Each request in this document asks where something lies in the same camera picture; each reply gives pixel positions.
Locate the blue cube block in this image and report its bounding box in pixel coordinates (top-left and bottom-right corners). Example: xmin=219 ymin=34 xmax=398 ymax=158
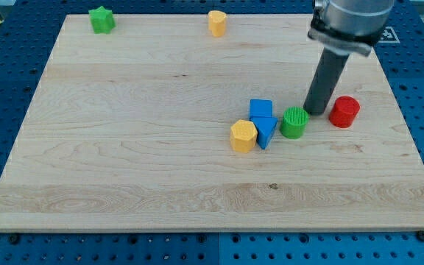
xmin=249 ymin=99 xmax=273 ymax=119

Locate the yellow heart block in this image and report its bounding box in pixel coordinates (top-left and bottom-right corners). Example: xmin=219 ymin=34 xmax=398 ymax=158
xmin=208 ymin=10 xmax=227 ymax=38

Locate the wooden board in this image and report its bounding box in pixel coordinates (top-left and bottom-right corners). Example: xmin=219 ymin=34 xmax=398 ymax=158
xmin=0 ymin=15 xmax=424 ymax=233

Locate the white fiducial marker tag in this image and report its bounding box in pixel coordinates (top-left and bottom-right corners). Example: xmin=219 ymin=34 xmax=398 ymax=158
xmin=378 ymin=26 xmax=400 ymax=43

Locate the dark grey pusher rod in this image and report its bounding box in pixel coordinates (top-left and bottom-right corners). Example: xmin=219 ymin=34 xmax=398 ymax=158
xmin=303 ymin=48 xmax=349 ymax=116

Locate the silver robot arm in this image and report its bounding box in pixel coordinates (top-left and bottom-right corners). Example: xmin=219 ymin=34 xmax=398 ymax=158
xmin=308 ymin=0 xmax=395 ymax=57

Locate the blue triangle block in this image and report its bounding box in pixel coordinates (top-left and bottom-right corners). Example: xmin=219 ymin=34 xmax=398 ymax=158
xmin=251 ymin=117 xmax=278 ymax=149

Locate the green cylinder block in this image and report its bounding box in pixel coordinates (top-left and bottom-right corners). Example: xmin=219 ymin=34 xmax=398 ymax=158
xmin=280 ymin=107 xmax=309 ymax=139

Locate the red cylinder block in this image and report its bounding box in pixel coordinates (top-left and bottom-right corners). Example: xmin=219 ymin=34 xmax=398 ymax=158
xmin=328 ymin=96 xmax=361 ymax=128

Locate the green star block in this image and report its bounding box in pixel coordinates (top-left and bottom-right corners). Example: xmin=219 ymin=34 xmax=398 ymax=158
xmin=88 ymin=6 xmax=116 ymax=34

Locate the yellow hexagon block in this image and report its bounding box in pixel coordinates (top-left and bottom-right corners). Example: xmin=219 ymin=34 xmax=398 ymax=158
xmin=230 ymin=119 xmax=258 ymax=153

